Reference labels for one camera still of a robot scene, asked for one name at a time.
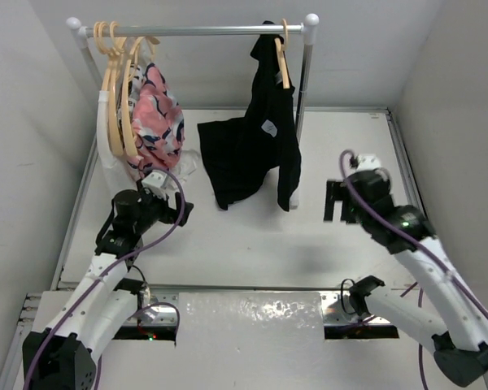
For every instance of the beige plastic hanger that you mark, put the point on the beige plastic hanger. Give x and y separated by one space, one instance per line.
280 53

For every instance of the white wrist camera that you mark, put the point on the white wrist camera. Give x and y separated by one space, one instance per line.
156 184
365 162

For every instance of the pink patterned garment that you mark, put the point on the pink patterned garment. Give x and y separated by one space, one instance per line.
158 124

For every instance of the black t shirt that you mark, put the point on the black t shirt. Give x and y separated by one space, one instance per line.
238 153

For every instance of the white metal clothes rack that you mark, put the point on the white metal clothes rack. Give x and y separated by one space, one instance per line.
195 30

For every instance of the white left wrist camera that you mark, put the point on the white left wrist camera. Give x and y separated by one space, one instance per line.
156 184

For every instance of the beige hanger on rack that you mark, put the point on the beige hanger on rack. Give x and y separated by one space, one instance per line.
101 125
114 48
126 80

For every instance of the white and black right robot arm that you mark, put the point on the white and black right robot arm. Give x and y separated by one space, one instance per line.
457 336

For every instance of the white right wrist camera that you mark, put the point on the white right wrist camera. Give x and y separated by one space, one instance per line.
365 162

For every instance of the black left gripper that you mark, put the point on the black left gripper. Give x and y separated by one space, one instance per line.
170 215

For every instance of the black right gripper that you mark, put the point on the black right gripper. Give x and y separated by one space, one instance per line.
335 192

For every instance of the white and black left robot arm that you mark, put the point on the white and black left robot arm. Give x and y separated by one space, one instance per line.
67 354

